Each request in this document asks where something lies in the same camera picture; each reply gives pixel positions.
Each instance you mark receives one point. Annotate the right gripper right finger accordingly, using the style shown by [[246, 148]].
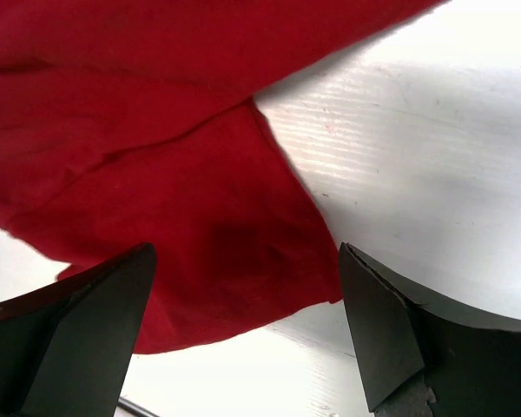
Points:
[[421, 353]]

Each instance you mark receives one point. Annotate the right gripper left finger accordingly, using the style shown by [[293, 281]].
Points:
[[65, 348]]

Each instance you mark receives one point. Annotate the red t-shirt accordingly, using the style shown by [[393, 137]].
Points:
[[134, 121]]

